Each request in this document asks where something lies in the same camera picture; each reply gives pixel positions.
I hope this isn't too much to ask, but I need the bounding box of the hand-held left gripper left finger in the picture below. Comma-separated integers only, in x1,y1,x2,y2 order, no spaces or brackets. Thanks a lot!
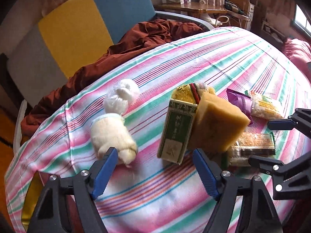
27,147,119,233

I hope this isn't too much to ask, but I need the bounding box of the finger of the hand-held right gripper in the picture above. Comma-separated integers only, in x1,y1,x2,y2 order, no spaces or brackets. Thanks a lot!
248,150,311,201
267,108,311,140

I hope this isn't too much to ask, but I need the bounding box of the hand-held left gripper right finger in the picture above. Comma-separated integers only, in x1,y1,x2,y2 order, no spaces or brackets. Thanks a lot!
192,148,285,233

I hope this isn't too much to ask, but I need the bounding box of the clear cracker packet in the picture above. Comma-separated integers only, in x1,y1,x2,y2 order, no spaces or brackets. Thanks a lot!
244,90,284,120

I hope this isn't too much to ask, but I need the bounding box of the cream sock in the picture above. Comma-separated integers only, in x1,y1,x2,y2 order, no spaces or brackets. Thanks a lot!
90,113,139,165

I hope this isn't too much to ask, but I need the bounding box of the purple snack packet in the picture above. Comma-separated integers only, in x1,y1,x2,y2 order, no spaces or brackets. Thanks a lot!
226,88,254,127

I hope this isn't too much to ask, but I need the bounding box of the yellow sponge block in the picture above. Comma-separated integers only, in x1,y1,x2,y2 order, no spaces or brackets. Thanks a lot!
187,92,251,154

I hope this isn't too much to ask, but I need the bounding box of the green printed box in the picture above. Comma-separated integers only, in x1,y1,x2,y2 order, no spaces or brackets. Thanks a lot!
157,98,198,164

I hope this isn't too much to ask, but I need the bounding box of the yellow knitted sock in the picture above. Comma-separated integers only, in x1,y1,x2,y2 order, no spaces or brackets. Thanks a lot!
172,83,216,105

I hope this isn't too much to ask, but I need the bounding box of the brown biscuit packet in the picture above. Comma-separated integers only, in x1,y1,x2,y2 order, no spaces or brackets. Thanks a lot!
227,132,276,167

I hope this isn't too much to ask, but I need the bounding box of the pink quilted cloth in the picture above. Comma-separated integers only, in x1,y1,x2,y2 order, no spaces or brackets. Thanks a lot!
282,37,311,83

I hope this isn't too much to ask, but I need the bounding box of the white plastic bag ball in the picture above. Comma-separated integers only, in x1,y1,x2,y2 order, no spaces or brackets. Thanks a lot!
102,79,141,114

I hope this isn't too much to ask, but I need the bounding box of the small glass window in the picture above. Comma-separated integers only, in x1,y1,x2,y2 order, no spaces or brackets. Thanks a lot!
293,3,311,33

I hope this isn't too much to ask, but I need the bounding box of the striped bed sheet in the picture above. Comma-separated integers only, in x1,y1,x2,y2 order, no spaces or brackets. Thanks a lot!
5,27,311,233

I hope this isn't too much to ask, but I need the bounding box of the cardboard box with clutter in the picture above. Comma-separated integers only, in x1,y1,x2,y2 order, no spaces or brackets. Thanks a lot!
225,0,254,30

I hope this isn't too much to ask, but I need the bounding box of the red-brown blanket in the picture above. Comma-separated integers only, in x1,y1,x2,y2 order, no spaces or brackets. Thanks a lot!
21,19,204,136

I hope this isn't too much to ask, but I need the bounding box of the wooden desk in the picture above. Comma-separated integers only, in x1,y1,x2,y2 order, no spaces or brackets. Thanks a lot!
154,1,229,20

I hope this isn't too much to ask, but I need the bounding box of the grey yellow blue armchair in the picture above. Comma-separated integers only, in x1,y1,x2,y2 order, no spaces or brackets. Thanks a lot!
6,0,215,156

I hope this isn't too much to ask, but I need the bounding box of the white plastic bag with handle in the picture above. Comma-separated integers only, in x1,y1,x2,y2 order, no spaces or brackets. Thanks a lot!
203,13,230,27

